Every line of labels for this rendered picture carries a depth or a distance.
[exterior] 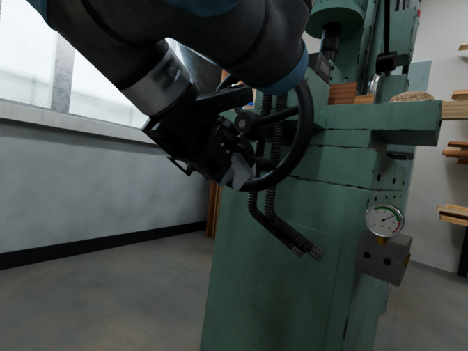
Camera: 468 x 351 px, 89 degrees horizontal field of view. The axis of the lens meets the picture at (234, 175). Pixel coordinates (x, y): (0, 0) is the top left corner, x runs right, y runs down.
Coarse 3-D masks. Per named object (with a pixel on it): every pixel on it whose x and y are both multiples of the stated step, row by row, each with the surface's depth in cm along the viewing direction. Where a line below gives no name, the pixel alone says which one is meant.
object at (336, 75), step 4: (328, 60) 71; (332, 64) 71; (332, 68) 71; (336, 68) 74; (332, 72) 72; (336, 72) 75; (340, 72) 77; (332, 76) 73; (336, 76) 75; (340, 76) 77; (344, 76) 80; (332, 80) 73; (336, 80) 76; (340, 80) 78; (328, 84) 72
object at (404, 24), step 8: (408, 8) 76; (392, 16) 79; (400, 16) 78; (408, 16) 76; (416, 16) 76; (392, 24) 79; (400, 24) 78; (408, 24) 76; (416, 24) 79; (392, 32) 79; (400, 32) 78; (408, 32) 76; (416, 32) 81; (392, 40) 79; (400, 40) 77; (408, 40) 76; (392, 48) 79; (400, 48) 77; (408, 48) 76; (400, 56) 78; (408, 56) 78; (400, 64) 83; (408, 64) 82
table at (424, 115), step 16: (224, 112) 82; (256, 112) 61; (272, 112) 58; (320, 112) 59; (336, 112) 57; (352, 112) 55; (368, 112) 52; (384, 112) 50; (400, 112) 48; (416, 112) 47; (432, 112) 45; (288, 128) 65; (320, 128) 58; (336, 128) 57; (352, 128) 54; (368, 128) 52; (384, 128) 50; (400, 128) 48; (416, 128) 47; (432, 128) 45; (400, 144) 65; (416, 144) 61; (432, 144) 58
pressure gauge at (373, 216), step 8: (368, 208) 46; (376, 208) 45; (384, 208) 44; (392, 208) 43; (368, 216) 46; (376, 216) 45; (384, 216) 44; (392, 216) 43; (400, 216) 42; (368, 224) 46; (376, 224) 45; (384, 224) 44; (392, 224) 43; (400, 224) 42; (376, 232) 45; (384, 232) 44; (392, 232) 43; (384, 240) 46
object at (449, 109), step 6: (444, 102) 56; (450, 102) 55; (456, 102) 54; (462, 102) 54; (444, 108) 56; (450, 108) 55; (456, 108) 54; (462, 108) 54; (444, 114) 56; (450, 114) 55; (456, 114) 54; (462, 114) 54
